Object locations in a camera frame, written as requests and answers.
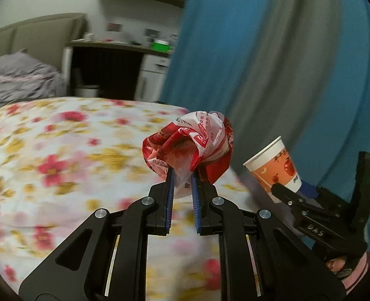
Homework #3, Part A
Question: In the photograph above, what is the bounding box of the orange apple paper cup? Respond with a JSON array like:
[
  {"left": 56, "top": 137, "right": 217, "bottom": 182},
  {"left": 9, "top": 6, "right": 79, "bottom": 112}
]
[{"left": 243, "top": 136, "right": 302, "bottom": 194}]

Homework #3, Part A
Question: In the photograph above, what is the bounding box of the red white plastic bag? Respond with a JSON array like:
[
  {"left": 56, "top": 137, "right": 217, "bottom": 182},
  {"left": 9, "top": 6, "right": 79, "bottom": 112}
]
[{"left": 142, "top": 111, "right": 234, "bottom": 198}]

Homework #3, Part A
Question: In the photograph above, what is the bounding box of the right hand black glove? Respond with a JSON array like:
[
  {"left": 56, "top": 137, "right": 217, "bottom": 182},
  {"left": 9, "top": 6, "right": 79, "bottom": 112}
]
[{"left": 325, "top": 256, "right": 362, "bottom": 279}]

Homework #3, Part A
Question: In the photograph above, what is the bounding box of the floral bed sheet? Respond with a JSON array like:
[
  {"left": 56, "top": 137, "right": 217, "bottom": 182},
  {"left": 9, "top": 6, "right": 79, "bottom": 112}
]
[{"left": 0, "top": 96, "right": 267, "bottom": 301}]

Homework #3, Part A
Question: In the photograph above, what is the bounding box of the blue and grey curtain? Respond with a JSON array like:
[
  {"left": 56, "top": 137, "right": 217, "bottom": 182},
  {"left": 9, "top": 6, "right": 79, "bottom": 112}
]
[{"left": 159, "top": 0, "right": 370, "bottom": 252}]

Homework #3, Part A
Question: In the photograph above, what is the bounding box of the white drawer cabinet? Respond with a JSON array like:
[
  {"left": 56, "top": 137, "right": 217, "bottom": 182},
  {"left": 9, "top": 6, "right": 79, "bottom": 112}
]
[{"left": 134, "top": 54, "right": 170, "bottom": 102}]

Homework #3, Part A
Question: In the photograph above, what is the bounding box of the dark wooden desk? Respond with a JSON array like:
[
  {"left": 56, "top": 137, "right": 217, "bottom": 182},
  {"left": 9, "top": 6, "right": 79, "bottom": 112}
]
[{"left": 66, "top": 40, "right": 170, "bottom": 101}]

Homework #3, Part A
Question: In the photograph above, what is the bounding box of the green box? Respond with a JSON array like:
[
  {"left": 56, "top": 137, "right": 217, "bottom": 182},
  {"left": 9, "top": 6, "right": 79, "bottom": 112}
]
[{"left": 150, "top": 39, "right": 171, "bottom": 53}]

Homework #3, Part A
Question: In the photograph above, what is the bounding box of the grey upholstered headboard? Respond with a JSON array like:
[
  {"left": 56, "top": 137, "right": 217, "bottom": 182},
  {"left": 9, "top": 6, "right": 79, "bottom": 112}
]
[{"left": 0, "top": 13, "right": 87, "bottom": 70}]

